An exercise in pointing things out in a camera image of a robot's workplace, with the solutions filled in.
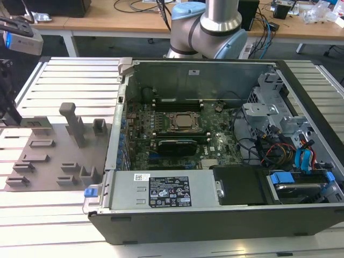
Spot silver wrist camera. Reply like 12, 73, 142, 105
0, 29, 44, 56

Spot black graphics card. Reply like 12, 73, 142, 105
157, 139, 198, 156

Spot silver chipset heatsink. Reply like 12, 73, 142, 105
200, 159, 220, 170

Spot silver metal drive cage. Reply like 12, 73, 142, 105
241, 71, 318, 151

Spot metal socket cover frame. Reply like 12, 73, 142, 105
166, 111, 202, 133

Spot small black container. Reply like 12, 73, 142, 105
273, 4, 293, 19

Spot black plastic shroud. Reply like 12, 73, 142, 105
212, 165, 271, 207

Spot grey parts rack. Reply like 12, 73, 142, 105
0, 102, 112, 193

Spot wide black equipment box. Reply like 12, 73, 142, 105
5, 0, 92, 17

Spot RAM memory stick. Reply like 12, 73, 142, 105
0, 117, 51, 129

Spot black cable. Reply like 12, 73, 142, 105
231, 106, 269, 165

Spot silver power supply unit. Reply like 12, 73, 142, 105
109, 169, 216, 211

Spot hard disk blue carrier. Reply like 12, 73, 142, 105
268, 171, 335, 206

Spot black open PC case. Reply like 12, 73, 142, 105
83, 56, 344, 246

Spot clear plastic bags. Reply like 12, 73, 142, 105
303, 0, 340, 24

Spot green motherboard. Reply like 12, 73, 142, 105
126, 99, 242, 170

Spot black RAM slot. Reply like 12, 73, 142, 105
152, 131, 211, 135
152, 102, 203, 106
152, 97, 203, 103
152, 108, 203, 112
152, 105, 203, 109

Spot white power strip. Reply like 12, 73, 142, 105
242, 44, 255, 59

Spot upright black box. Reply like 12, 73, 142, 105
238, 0, 260, 32

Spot wooden desk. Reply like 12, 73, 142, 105
26, 0, 344, 59

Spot blue flat data wire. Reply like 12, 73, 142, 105
295, 147, 317, 173

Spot red flat data wire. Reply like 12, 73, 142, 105
300, 138, 319, 173

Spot silver CPU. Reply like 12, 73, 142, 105
174, 114, 194, 129

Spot blue cable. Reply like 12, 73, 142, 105
262, 10, 274, 59

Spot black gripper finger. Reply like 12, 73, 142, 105
0, 80, 23, 127

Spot orange yellow power wires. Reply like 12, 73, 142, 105
264, 143, 296, 163

